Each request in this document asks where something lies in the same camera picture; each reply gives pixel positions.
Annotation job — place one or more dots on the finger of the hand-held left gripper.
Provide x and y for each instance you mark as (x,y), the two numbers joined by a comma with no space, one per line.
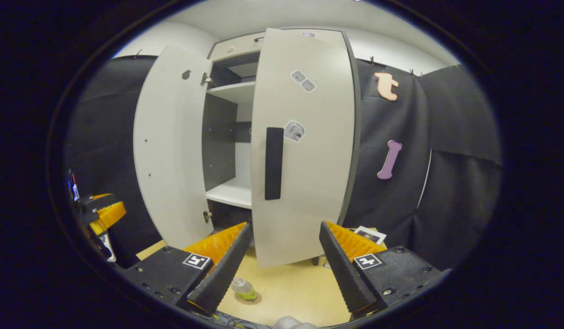
(109,215)
(97,202)

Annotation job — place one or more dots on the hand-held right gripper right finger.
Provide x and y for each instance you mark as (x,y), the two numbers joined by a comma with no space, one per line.
(343,274)

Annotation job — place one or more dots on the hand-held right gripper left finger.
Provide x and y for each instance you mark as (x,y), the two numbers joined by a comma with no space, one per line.
(222,274)

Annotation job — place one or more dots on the green label plastic bottle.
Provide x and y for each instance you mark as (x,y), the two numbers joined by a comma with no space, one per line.
(243,288)

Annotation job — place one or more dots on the round brown coaster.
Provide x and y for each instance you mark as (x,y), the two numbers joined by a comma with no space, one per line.
(257,299)

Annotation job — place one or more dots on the white cabinet door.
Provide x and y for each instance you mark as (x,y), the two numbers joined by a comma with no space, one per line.
(172,146)
(314,183)

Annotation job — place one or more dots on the white and grey cabinet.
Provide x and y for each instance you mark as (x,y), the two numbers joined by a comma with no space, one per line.
(220,137)

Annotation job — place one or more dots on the white cabinet shelf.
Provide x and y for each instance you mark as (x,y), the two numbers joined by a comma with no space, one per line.
(236,91)
(231,194)

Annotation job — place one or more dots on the photo booklet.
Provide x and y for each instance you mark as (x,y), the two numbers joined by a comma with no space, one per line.
(371,235)

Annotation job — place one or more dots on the black backdrop cloth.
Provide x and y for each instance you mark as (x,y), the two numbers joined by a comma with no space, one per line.
(446,205)

